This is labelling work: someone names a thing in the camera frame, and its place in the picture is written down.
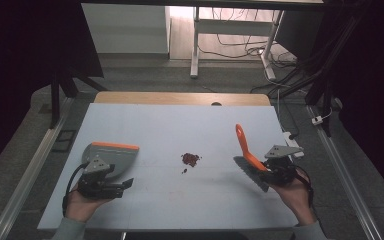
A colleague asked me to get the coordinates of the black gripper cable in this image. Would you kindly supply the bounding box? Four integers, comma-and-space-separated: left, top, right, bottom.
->
61, 162, 90, 218
293, 164, 316, 210

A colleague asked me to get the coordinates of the dark curtain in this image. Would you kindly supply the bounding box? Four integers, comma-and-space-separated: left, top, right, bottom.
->
0, 0, 105, 181
326, 0, 384, 205

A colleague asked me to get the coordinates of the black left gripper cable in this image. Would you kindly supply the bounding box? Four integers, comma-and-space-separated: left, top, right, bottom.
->
61, 162, 90, 218

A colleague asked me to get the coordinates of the pile of red beans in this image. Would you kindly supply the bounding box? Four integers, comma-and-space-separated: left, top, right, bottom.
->
180, 152, 202, 175

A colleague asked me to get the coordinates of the orange brush with grey bristles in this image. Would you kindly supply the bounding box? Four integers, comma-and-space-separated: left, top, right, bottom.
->
232, 123, 271, 194

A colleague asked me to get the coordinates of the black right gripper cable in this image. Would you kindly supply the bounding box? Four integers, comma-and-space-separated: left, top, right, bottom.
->
293, 164, 316, 210

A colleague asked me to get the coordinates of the black floor frame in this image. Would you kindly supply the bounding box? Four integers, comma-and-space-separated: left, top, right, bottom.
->
51, 129, 78, 154

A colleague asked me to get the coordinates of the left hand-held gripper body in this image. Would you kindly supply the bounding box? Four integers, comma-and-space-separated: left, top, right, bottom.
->
76, 156, 125, 201

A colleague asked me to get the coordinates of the black metal stand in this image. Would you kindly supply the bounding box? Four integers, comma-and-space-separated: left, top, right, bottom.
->
48, 64, 110, 130
269, 0, 376, 138

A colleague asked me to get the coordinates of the wooden table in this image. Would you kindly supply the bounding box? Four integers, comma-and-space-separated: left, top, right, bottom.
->
93, 91, 272, 108

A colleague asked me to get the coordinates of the white desk frame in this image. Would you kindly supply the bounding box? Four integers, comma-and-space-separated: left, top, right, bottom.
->
189, 6, 285, 81

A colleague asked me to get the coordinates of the aluminium rail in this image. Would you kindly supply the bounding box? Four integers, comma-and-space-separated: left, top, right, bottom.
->
305, 104, 384, 240
0, 96, 76, 240

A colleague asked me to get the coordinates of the grey dustpan with orange edge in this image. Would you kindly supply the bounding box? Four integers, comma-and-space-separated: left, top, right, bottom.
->
81, 141, 141, 183

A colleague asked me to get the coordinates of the person's left hand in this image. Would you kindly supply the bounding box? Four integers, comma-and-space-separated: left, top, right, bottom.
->
64, 187, 112, 224

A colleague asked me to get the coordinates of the white foam board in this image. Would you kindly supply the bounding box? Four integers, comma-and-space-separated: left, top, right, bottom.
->
37, 102, 300, 232

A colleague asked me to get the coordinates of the white cabinet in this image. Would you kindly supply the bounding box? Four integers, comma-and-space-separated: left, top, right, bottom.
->
80, 3, 171, 55

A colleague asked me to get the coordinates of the tangle of floor cables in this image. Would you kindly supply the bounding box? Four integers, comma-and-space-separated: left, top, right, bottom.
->
197, 6, 298, 69

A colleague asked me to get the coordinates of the white power strip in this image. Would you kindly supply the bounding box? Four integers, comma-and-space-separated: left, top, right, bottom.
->
282, 131, 305, 159

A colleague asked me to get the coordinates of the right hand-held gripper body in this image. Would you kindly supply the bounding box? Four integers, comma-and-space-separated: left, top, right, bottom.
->
261, 144, 304, 187

